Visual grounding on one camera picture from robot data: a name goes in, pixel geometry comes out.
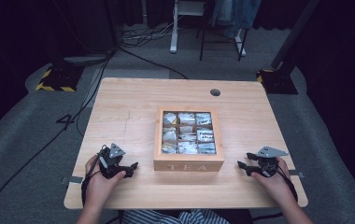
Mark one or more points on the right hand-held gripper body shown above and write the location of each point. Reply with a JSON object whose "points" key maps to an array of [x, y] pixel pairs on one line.
{"points": [[267, 163]]}

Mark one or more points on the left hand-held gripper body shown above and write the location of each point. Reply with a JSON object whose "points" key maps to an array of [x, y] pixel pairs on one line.
{"points": [[111, 161]]}

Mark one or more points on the wooden tea box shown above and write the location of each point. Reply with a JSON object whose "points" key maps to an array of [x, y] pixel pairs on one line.
{"points": [[188, 163]]}

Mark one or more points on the person's right hand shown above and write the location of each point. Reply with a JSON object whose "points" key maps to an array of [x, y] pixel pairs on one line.
{"points": [[278, 186]]}

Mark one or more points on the person's left hand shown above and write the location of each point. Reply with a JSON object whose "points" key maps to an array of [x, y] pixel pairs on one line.
{"points": [[99, 189]]}

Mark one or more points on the grey tape strip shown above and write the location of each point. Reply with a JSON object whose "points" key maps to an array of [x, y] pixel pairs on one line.
{"points": [[297, 174], [72, 179]]}

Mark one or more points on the person's striped clothing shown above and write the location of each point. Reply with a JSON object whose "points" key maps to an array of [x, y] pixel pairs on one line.
{"points": [[153, 217]]}

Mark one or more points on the group of silver tea packets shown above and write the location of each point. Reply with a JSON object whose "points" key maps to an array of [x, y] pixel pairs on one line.
{"points": [[187, 133]]}

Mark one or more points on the black stand base striped edge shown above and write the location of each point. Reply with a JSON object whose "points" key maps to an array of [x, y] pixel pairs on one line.
{"points": [[60, 77], [278, 82]]}

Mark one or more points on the black metal chair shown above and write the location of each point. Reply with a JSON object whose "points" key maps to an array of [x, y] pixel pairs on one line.
{"points": [[222, 43]]}

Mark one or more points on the dark slanted stand pole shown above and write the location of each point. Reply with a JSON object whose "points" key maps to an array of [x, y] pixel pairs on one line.
{"points": [[294, 34]]}

